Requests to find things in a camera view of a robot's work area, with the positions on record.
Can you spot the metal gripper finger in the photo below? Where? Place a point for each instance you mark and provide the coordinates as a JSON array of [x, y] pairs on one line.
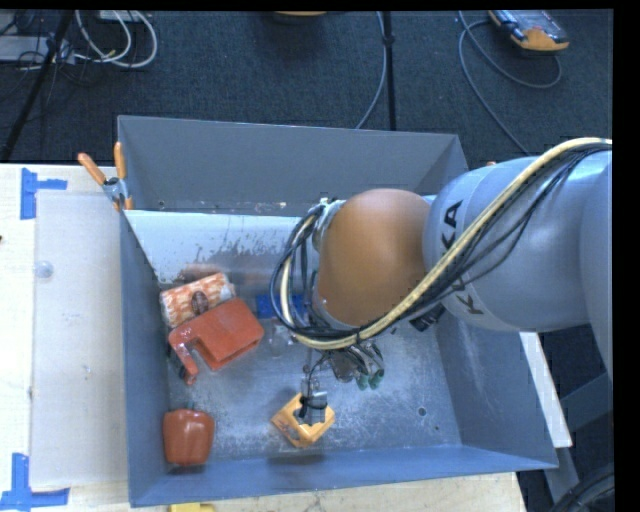
[[319, 407], [304, 396]]

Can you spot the blue flat block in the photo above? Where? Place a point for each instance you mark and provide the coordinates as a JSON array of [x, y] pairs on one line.
[[265, 305]]

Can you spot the red-orange notched block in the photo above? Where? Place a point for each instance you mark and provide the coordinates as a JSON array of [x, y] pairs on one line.
[[225, 332]]

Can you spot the red toy bell pepper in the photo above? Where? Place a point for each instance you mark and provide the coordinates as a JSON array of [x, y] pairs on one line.
[[187, 437]]

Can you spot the orange and white patterned roll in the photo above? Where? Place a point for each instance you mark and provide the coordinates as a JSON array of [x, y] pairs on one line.
[[187, 300]]

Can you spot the grey metal bin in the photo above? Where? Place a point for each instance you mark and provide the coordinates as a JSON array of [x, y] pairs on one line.
[[280, 165]]

